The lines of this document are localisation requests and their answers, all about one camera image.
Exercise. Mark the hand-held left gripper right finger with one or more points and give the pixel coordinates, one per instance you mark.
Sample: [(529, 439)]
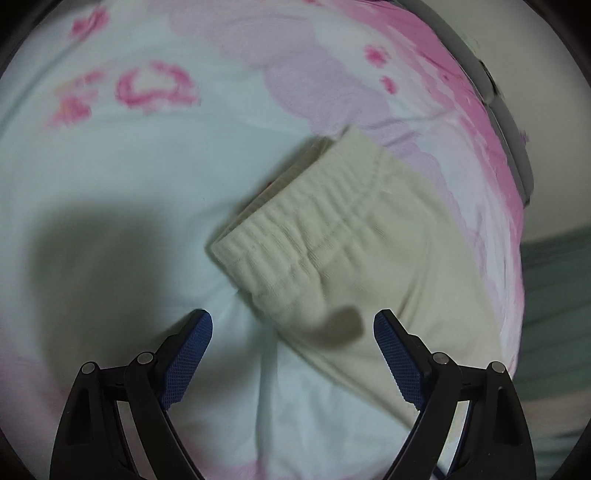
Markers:
[(400, 355)]

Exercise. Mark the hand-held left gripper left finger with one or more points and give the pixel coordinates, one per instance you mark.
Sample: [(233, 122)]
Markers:
[(190, 353)]

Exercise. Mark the cream knit pants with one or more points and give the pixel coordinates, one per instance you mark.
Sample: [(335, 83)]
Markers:
[(351, 240)]

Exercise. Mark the green curtain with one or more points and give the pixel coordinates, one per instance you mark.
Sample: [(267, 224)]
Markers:
[(554, 300)]

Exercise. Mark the pink floral bed sheet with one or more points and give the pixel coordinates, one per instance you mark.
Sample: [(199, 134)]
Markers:
[(138, 194)]

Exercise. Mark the grey padded headboard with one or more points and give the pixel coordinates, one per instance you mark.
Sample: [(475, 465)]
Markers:
[(513, 136)]

